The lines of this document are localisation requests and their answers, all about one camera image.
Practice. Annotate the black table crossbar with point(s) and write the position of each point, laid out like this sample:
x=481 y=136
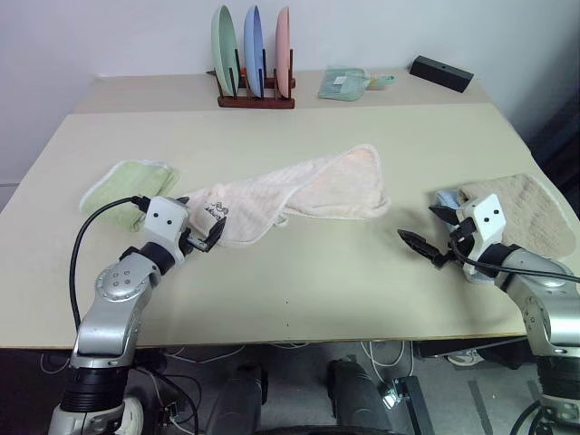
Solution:
x=471 y=348

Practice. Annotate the folded teal cloth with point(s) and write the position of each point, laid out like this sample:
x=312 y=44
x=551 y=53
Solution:
x=340 y=90

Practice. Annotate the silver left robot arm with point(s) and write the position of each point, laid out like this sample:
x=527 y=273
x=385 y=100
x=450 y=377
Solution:
x=113 y=283

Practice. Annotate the black metal table foot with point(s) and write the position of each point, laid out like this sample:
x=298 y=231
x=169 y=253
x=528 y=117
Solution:
x=414 y=403

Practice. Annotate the dark wooden plate rack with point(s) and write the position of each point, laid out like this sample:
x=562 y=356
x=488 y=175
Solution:
x=254 y=102

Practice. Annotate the blue plate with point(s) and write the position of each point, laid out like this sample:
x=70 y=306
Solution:
x=253 y=45

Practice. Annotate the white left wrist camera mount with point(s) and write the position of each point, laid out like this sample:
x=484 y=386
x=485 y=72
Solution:
x=165 y=219

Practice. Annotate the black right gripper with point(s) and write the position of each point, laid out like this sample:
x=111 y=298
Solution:
x=461 y=235

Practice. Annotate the white shoe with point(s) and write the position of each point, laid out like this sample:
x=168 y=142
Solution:
x=464 y=358

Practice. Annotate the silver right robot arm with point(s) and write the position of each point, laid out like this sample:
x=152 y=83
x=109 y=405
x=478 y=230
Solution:
x=544 y=312

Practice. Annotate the white wheel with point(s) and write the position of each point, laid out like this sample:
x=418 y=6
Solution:
x=134 y=410

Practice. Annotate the beige towel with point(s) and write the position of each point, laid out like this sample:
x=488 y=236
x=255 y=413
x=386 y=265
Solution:
x=530 y=208

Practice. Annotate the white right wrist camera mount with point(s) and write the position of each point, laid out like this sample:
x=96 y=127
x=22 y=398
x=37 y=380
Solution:
x=487 y=216

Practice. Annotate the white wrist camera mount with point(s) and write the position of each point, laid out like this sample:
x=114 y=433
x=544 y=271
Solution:
x=165 y=219
x=487 y=216

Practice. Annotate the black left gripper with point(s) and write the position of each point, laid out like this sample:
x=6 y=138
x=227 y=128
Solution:
x=196 y=244

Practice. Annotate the black rectangular box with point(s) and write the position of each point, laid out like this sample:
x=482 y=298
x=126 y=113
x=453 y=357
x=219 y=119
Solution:
x=441 y=73

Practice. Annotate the pale pink towel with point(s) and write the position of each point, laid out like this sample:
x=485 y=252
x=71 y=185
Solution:
x=317 y=190

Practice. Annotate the green plate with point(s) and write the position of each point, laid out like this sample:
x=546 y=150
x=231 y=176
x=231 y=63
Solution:
x=224 y=45

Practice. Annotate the pink plate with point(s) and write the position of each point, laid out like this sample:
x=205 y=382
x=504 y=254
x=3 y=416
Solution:
x=283 y=45

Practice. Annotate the light blue cloth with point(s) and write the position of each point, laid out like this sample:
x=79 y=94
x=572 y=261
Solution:
x=446 y=198

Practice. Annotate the folded green towel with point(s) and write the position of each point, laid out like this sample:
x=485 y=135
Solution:
x=127 y=186

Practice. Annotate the dark rounded shape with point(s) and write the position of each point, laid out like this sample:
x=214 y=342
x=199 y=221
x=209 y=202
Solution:
x=358 y=399

